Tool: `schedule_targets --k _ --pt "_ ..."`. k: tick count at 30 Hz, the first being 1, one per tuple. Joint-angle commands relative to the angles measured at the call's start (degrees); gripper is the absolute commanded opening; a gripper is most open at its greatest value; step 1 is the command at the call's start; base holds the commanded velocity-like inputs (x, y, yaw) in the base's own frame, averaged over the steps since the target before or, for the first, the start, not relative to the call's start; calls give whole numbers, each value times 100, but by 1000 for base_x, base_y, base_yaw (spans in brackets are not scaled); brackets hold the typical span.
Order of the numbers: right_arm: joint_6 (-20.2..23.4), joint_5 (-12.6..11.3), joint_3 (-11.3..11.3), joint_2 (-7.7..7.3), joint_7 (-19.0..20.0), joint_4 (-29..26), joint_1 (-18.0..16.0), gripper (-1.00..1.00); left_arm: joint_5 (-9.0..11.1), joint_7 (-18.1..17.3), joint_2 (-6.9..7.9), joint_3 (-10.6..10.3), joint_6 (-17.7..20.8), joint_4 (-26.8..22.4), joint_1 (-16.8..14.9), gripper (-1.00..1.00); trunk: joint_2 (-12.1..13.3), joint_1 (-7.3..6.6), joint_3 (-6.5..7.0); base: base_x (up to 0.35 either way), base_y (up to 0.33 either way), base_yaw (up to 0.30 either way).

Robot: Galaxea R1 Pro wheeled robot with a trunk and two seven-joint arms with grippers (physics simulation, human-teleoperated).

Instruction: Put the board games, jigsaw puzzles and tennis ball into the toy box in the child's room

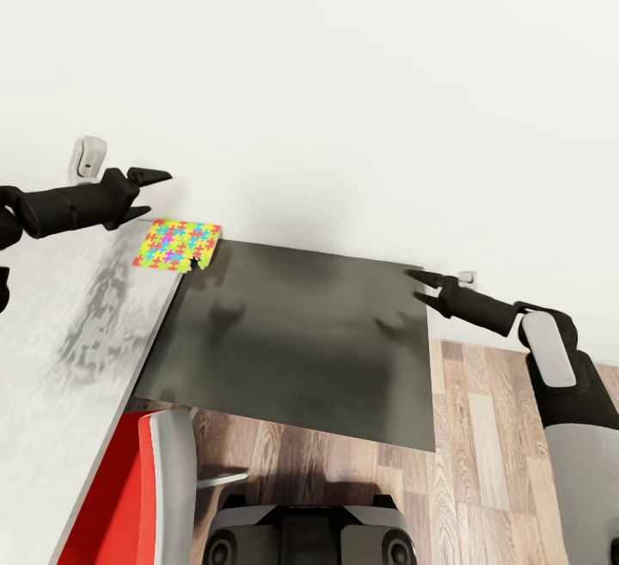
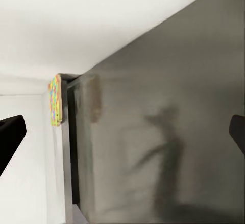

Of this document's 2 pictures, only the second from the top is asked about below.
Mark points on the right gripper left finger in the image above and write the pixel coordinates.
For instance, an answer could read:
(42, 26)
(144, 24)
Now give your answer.
(12, 132)

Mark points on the jigsaw puzzle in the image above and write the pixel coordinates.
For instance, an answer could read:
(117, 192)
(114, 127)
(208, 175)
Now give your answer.
(55, 101)

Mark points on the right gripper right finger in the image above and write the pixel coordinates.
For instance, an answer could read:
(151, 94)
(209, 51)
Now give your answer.
(237, 131)

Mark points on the desk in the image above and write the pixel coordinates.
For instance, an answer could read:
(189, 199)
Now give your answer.
(144, 136)

